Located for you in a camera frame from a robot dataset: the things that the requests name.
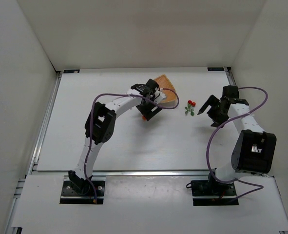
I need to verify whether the fake cherry sprig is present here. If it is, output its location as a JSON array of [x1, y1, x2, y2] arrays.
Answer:
[[185, 100, 196, 117]]

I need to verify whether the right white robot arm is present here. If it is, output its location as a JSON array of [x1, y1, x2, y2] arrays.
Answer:
[[186, 85, 277, 201]]

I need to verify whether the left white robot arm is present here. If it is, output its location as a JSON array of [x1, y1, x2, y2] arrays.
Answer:
[[68, 79, 167, 195]]

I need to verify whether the woven triangular fruit bowl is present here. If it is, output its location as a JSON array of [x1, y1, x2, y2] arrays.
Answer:
[[154, 74, 177, 104]]

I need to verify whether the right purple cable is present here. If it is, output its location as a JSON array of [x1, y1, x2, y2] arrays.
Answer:
[[206, 87, 269, 203]]

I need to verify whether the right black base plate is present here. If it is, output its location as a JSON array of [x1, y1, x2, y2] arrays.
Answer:
[[186, 180, 239, 206]]

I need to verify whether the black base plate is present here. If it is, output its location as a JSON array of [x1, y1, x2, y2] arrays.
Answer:
[[59, 176, 105, 205], [186, 180, 239, 206]]

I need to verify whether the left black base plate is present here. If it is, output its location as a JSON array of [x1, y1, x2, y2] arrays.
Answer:
[[59, 176, 105, 205]]

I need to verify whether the aluminium frame rail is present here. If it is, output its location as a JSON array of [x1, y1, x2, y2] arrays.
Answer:
[[2, 66, 288, 234]]

